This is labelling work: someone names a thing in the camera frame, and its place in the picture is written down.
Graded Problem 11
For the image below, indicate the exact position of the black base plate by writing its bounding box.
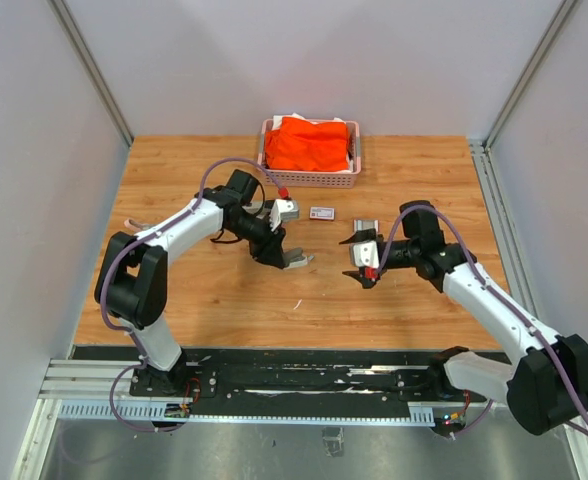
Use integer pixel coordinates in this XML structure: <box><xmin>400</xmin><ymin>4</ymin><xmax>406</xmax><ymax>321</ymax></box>
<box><xmin>129</xmin><ymin>348</ymin><xmax>484</xmax><ymax>413</ymax></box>

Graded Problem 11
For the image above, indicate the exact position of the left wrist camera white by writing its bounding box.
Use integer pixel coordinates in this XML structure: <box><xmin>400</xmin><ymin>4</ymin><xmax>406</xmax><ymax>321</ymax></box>
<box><xmin>269</xmin><ymin>199</ymin><xmax>300</xmax><ymax>231</ymax></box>

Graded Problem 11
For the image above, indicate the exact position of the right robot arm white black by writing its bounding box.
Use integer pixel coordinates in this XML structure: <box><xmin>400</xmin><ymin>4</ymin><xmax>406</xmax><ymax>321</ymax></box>
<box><xmin>345</xmin><ymin>201</ymin><xmax>588</xmax><ymax>435</ymax></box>

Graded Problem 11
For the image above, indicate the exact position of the black silver stapler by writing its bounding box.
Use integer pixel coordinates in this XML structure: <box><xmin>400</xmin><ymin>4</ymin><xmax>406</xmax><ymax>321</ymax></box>
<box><xmin>124</xmin><ymin>218</ymin><xmax>151</xmax><ymax>232</ymax></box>

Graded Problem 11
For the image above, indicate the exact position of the pink plastic basket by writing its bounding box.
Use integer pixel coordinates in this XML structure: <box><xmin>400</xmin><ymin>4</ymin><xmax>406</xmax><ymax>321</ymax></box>
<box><xmin>256</xmin><ymin>117</ymin><xmax>362</xmax><ymax>189</ymax></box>

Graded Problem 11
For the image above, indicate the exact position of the white paper in basket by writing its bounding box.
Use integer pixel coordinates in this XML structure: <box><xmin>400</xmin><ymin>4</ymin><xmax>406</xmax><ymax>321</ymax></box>
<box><xmin>271</xmin><ymin>113</ymin><xmax>344</xmax><ymax>130</ymax></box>

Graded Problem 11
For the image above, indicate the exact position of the orange cloth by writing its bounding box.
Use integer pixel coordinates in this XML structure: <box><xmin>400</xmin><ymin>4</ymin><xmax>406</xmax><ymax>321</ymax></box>
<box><xmin>265</xmin><ymin>118</ymin><xmax>349</xmax><ymax>172</ymax></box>

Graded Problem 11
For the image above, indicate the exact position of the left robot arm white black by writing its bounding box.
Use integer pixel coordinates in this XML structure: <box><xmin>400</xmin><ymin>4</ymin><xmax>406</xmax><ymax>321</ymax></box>
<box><xmin>94</xmin><ymin>170</ymin><xmax>297</xmax><ymax>396</ymax></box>

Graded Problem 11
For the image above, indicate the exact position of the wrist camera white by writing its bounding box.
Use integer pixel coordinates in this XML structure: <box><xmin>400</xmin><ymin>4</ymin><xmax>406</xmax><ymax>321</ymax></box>
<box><xmin>349</xmin><ymin>241</ymin><xmax>380</xmax><ymax>269</ymax></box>
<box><xmin>269</xmin><ymin>199</ymin><xmax>300</xmax><ymax>231</ymax></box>

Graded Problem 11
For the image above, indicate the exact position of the grey slotted cable duct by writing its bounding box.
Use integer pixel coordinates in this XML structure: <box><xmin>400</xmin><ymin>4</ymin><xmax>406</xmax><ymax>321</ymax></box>
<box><xmin>59</xmin><ymin>400</ymin><xmax>436</xmax><ymax>427</ymax></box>

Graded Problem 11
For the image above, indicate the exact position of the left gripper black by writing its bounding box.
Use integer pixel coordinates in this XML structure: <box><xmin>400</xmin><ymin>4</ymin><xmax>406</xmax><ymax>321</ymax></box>
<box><xmin>228</xmin><ymin>211</ymin><xmax>287</xmax><ymax>269</ymax></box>

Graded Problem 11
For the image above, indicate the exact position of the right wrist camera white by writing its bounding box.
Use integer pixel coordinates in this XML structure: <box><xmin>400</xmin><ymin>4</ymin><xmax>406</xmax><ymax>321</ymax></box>
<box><xmin>349</xmin><ymin>241</ymin><xmax>380</xmax><ymax>269</ymax></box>

